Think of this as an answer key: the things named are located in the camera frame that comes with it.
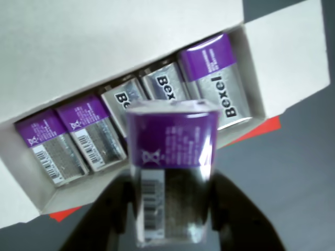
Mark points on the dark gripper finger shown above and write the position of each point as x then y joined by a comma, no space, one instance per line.
240,225
104,222

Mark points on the purple silver nine-volt battery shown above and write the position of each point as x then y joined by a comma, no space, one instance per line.
112,102
83,112
172,141
151,81
209,60
42,125

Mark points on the white cardboard battery box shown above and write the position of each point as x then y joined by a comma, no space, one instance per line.
78,39

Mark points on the long red tape strip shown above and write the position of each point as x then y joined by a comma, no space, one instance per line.
261,128

